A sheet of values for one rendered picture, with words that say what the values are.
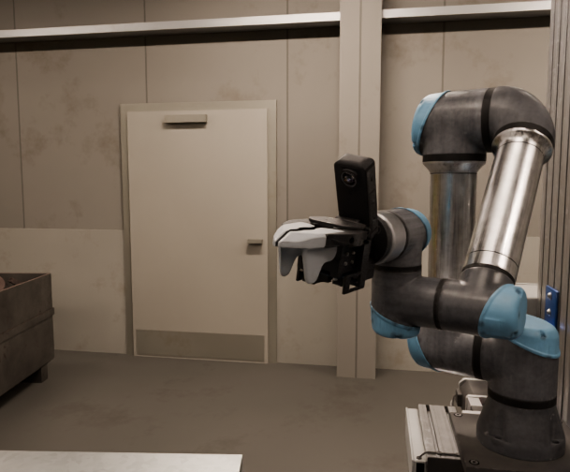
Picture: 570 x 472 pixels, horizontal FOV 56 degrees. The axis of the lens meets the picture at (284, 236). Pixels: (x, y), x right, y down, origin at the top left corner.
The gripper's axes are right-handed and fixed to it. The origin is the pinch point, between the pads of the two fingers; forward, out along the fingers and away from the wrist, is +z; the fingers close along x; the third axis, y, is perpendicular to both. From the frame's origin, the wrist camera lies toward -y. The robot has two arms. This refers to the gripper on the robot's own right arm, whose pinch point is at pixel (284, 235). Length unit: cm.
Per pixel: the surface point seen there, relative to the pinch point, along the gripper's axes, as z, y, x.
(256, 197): -298, 40, 238
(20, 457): 2, 48, 48
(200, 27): -270, -87, 289
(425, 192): -360, 20, 122
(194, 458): -15, 44, 24
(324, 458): -196, 160, 93
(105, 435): -142, 177, 213
